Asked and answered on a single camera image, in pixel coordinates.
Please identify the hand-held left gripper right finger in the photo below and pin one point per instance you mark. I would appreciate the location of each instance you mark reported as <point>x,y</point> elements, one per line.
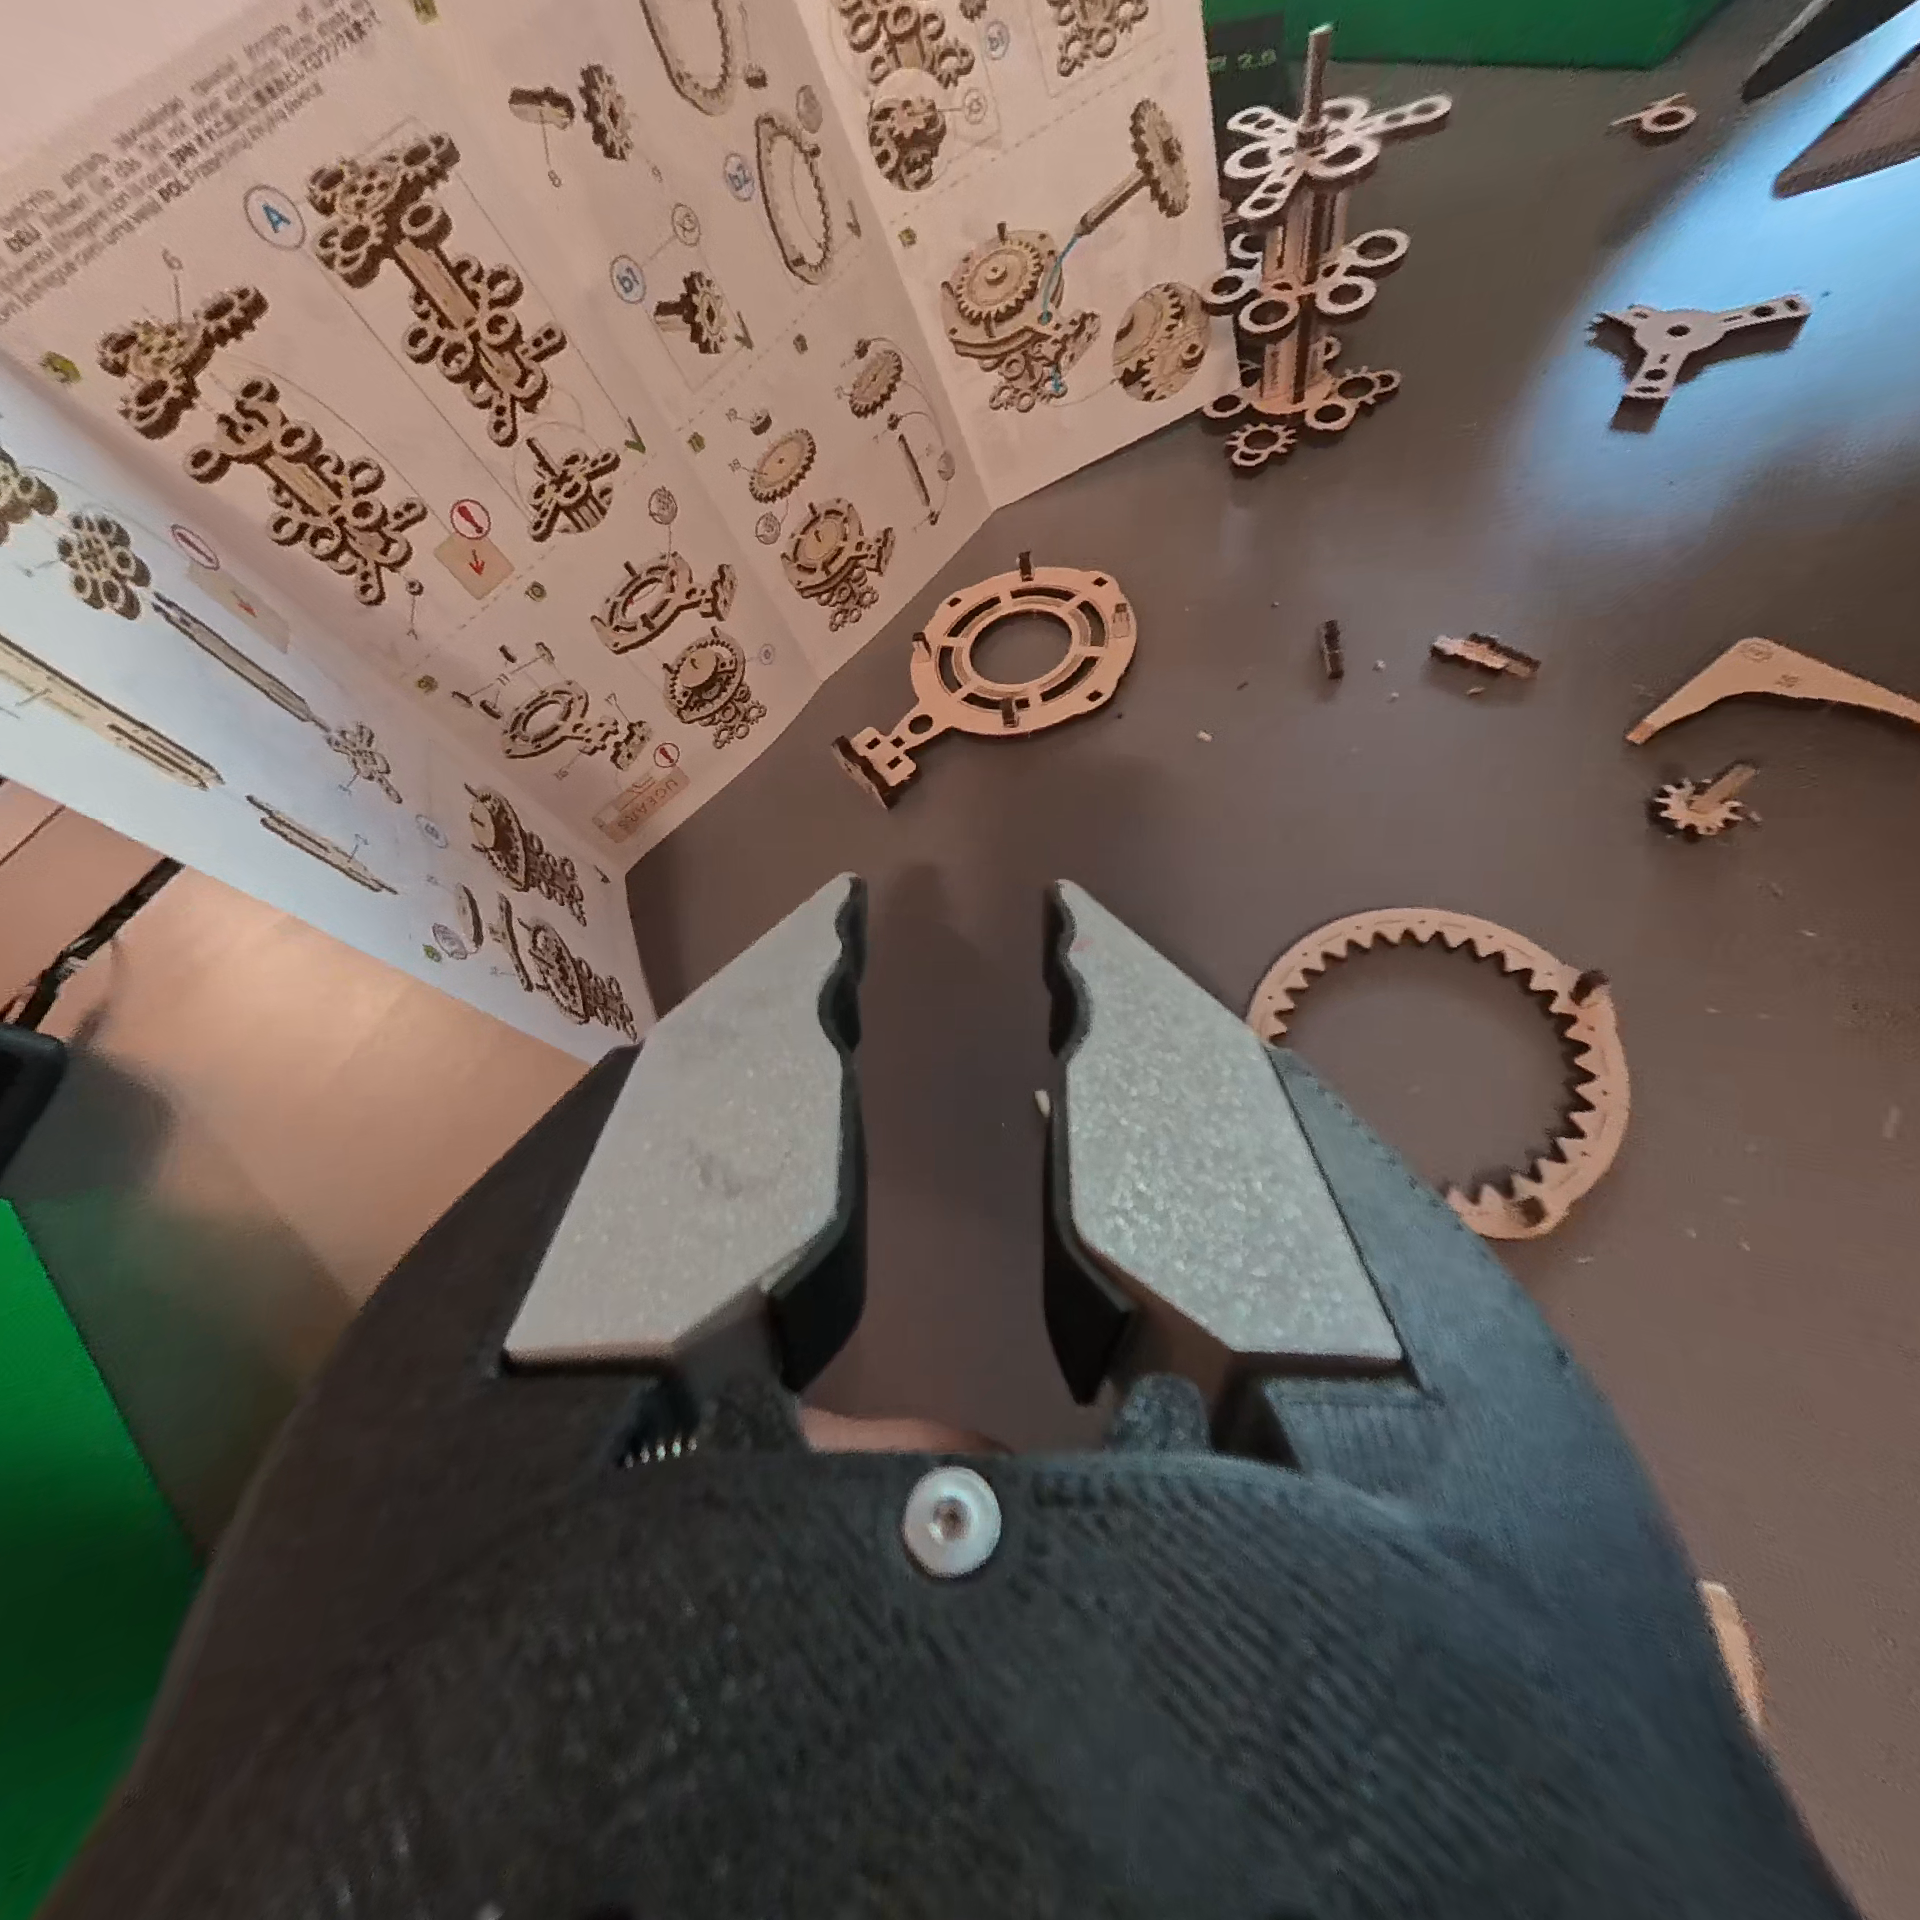
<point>1201,1184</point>

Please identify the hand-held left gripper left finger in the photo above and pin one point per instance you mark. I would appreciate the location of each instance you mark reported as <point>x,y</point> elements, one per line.
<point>704,1170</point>

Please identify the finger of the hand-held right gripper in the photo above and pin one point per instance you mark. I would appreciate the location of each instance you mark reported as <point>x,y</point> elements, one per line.
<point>1869,142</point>
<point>1822,39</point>

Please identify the three-armed wooden piece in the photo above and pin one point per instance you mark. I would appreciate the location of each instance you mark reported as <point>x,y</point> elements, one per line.
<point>1676,339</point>

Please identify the green plastic bin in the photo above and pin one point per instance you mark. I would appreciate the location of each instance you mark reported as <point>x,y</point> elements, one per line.
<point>1500,30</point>

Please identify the small dark wooden peg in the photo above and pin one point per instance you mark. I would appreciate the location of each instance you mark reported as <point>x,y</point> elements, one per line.
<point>1330,651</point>

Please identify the black printed box cover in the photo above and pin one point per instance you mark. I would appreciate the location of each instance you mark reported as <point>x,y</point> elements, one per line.
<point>1245,44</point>

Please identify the small wooden clip piece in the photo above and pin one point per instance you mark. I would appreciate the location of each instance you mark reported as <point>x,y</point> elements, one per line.
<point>1479,653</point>

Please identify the small wooden gear with shaft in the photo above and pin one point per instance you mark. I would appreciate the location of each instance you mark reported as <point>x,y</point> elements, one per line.
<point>1703,806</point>

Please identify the folded white instruction leaflet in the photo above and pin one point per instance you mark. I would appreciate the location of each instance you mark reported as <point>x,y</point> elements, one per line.
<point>631,361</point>

